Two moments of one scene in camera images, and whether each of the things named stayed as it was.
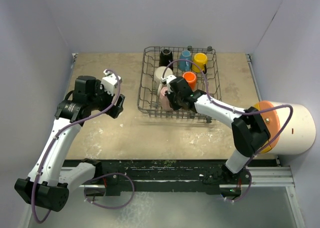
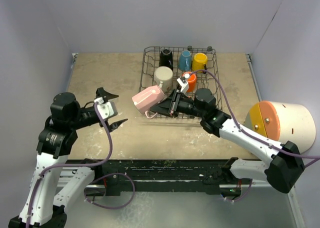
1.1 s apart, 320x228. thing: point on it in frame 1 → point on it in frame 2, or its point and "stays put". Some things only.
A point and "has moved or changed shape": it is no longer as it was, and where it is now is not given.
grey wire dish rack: x=172 y=78 stays put
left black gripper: x=114 y=111 → x=106 y=96
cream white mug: x=158 y=73 stays put
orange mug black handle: x=191 y=78 stays put
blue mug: x=185 y=65 stays put
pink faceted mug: x=164 y=103 has moved or changed shape
